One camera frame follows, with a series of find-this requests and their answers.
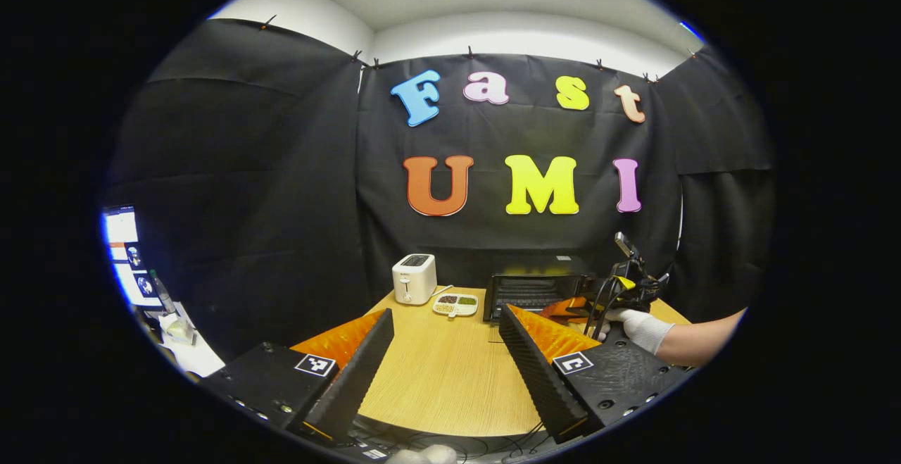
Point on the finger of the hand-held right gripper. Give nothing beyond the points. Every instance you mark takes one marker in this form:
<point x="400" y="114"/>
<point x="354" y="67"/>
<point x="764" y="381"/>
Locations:
<point x="566" y="308"/>

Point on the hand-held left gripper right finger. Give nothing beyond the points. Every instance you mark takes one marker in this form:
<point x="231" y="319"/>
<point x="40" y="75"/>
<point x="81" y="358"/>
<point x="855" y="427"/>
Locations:
<point x="542" y="379"/>

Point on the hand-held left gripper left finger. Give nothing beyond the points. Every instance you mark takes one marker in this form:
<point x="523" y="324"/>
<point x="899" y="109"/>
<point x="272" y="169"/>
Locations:
<point x="352" y="379"/>

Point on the black electric oven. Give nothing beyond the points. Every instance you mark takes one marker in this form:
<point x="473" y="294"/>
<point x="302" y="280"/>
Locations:
<point x="528" y="284"/>

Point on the white divided snack dish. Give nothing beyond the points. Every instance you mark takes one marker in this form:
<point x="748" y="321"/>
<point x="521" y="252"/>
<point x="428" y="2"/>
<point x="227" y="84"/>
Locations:
<point x="455" y="304"/>

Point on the white toaster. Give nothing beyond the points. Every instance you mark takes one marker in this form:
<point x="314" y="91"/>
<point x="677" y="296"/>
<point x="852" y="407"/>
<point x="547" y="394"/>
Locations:
<point x="414" y="277"/>

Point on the black backdrop cloth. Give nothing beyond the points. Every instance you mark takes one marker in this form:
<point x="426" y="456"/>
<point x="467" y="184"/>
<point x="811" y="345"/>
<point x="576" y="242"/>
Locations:
<point x="281" y="189"/>

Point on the computer monitor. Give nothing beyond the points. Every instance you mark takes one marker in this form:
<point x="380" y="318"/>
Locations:
<point x="123" y="246"/>

